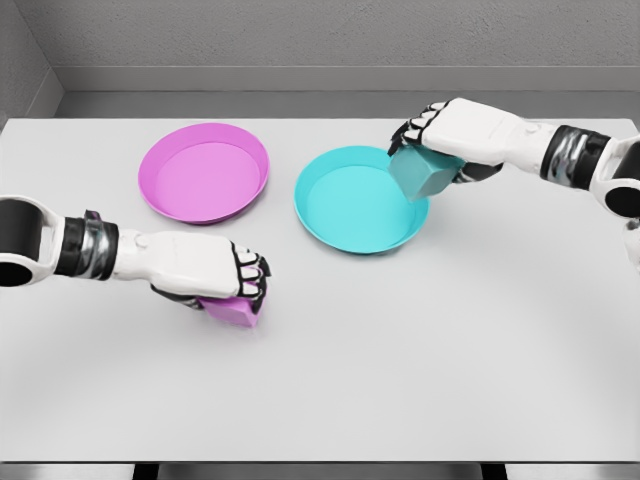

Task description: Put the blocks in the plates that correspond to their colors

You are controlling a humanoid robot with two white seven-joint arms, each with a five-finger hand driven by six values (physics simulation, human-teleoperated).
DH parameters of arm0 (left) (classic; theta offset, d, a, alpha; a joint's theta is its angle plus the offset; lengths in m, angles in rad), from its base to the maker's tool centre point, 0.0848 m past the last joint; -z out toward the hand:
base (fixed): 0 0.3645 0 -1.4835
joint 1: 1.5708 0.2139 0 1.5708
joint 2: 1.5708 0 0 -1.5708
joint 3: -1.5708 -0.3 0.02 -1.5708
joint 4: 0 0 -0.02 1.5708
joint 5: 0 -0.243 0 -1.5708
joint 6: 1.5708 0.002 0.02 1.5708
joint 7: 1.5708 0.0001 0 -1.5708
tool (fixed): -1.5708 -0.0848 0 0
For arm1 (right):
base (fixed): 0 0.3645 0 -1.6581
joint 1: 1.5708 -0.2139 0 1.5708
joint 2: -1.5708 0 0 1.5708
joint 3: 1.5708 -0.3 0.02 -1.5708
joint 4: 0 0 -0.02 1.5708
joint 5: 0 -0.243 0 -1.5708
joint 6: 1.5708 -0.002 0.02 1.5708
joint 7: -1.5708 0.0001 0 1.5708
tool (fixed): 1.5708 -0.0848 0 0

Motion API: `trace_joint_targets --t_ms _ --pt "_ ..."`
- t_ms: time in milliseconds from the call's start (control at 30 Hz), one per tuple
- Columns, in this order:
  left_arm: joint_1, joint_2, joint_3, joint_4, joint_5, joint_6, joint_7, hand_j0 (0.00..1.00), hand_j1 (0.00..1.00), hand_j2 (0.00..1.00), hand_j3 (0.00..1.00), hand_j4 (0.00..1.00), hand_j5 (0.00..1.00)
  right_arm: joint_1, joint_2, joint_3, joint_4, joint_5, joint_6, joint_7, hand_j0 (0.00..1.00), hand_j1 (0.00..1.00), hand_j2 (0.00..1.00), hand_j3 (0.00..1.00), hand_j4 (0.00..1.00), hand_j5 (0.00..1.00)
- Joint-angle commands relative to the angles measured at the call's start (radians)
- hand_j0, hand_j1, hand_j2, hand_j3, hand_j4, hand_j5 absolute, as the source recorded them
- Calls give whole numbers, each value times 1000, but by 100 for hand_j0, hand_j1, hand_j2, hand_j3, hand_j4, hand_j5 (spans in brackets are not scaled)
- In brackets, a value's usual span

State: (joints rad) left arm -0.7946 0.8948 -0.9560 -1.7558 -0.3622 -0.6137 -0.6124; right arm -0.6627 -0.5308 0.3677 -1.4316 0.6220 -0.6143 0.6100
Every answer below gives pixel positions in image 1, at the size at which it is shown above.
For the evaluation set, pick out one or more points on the pink block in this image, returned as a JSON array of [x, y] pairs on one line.
[[232, 311]]

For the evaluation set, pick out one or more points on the cyan plate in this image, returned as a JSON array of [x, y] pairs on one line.
[[357, 205]]

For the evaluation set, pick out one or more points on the cyan block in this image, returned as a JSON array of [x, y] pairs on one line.
[[417, 175]]

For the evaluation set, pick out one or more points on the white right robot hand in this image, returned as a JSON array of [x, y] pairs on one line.
[[467, 130]]

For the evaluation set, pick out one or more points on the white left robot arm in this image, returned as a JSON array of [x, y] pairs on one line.
[[65, 242]]

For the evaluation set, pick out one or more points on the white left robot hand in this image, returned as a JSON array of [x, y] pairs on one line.
[[200, 262]]

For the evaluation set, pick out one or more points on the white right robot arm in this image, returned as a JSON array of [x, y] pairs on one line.
[[575, 160]]

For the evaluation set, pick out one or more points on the pink plate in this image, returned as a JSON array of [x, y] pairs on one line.
[[204, 173]]

